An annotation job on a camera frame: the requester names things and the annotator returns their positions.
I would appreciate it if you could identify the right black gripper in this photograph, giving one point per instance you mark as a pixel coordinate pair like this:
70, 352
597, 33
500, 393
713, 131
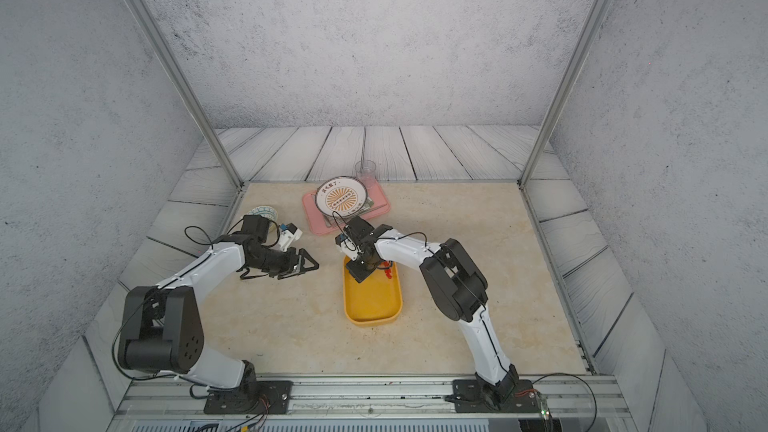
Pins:
357, 274

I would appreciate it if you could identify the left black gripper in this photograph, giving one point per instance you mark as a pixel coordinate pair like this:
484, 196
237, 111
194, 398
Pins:
298, 266

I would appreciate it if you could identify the yellow plastic storage box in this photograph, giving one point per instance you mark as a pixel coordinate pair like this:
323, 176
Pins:
376, 301

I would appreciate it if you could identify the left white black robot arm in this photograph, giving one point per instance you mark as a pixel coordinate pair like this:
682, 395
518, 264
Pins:
162, 332

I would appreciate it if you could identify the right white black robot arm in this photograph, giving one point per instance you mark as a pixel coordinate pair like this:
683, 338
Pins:
457, 287

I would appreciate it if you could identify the pink plastic tray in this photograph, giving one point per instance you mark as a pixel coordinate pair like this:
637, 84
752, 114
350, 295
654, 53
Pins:
320, 224

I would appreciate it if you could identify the white plate orange sunburst pattern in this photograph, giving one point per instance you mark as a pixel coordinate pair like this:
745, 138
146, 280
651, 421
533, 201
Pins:
343, 195

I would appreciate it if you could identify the small patterned bowl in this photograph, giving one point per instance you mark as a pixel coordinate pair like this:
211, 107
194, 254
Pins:
265, 211

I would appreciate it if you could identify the clear plastic cup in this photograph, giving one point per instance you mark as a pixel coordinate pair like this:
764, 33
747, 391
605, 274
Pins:
365, 172

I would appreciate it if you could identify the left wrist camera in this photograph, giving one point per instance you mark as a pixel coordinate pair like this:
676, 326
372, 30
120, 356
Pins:
289, 233

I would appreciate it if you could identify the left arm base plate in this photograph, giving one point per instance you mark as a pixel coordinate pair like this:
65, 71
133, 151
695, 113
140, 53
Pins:
254, 397

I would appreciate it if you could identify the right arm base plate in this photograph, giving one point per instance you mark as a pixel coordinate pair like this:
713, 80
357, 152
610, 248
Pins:
476, 396

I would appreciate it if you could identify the aluminium front rail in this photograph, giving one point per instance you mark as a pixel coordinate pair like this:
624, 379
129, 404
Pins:
381, 403

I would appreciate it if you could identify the left aluminium frame post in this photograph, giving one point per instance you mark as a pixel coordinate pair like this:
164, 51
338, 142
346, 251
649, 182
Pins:
151, 30

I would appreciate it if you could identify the aluminium frame post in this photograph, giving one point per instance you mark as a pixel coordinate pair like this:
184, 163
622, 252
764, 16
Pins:
151, 30
589, 32

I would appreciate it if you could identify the right aluminium frame post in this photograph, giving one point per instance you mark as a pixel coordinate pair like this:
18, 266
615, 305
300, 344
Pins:
589, 32

